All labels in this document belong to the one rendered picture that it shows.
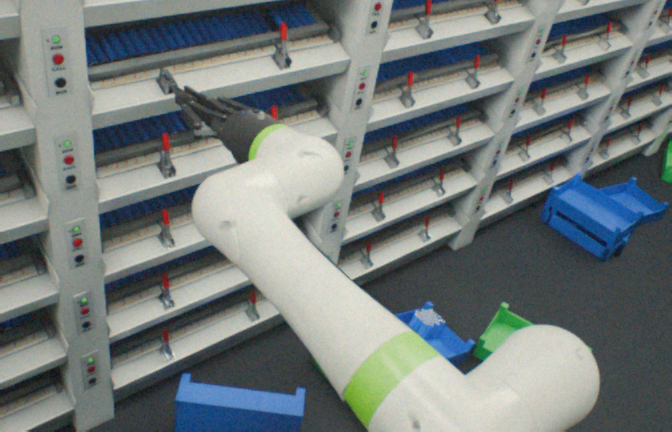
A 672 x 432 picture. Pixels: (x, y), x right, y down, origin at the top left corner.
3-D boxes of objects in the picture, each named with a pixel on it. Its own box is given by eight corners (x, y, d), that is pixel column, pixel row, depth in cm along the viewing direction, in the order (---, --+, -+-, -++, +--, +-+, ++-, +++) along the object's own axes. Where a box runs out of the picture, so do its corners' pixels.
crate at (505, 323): (582, 365, 212) (592, 348, 207) (563, 407, 198) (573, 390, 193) (496, 318, 223) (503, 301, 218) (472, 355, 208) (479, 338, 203)
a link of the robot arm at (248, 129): (297, 113, 105) (248, 126, 99) (296, 179, 111) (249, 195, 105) (275, 101, 109) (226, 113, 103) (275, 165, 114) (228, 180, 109)
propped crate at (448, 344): (418, 320, 216) (429, 301, 213) (464, 363, 205) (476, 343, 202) (357, 335, 194) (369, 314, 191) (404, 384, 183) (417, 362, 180)
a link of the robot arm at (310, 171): (360, 203, 102) (357, 140, 95) (294, 239, 95) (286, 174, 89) (304, 168, 111) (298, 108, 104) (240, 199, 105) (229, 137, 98)
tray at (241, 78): (344, 72, 156) (360, 42, 149) (88, 131, 121) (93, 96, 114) (300, 11, 162) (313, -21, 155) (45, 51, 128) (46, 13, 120)
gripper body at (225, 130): (230, 166, 108) (201, 145, 114) (274, 153, 113) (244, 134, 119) (229, 123, 104) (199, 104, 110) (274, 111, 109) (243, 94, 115)
